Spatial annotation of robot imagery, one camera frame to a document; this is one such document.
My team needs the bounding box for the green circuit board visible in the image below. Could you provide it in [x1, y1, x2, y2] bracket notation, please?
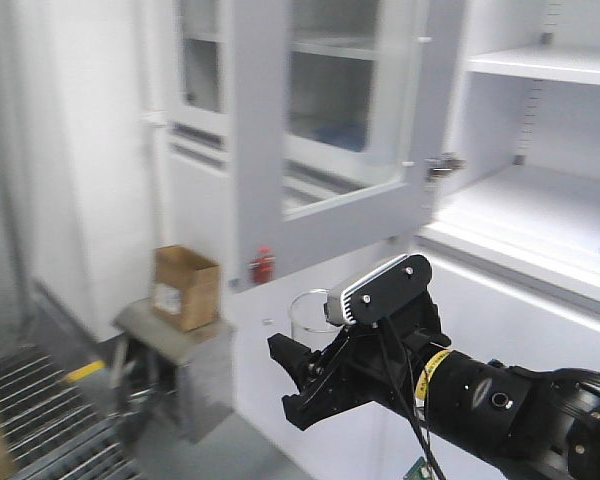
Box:
[402, 457, 435, 480]

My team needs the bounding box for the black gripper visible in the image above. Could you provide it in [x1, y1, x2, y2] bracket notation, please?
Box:
[267, 290, 451, 431]

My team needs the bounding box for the clear glass beaker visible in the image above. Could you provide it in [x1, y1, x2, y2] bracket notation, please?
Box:
[288, 288, 340, 350]

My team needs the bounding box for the grey metal stool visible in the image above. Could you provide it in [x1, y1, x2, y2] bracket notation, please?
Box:
[110, 299, 233, 443]

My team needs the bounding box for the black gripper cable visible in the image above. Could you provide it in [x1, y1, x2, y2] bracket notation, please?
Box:
[379, 314, 446, 480]

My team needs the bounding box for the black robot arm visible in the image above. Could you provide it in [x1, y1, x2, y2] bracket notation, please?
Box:
[268, 292, 600, 479]

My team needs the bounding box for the red fire extinguisher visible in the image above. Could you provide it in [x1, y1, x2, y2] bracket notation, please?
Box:
[249, 246, 276, 285]

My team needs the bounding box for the small cardboard box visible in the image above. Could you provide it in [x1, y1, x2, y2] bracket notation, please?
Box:
[152, 245, 220, 332]

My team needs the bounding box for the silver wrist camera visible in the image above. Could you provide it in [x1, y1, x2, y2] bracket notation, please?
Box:
[324, 254, 432, 326]

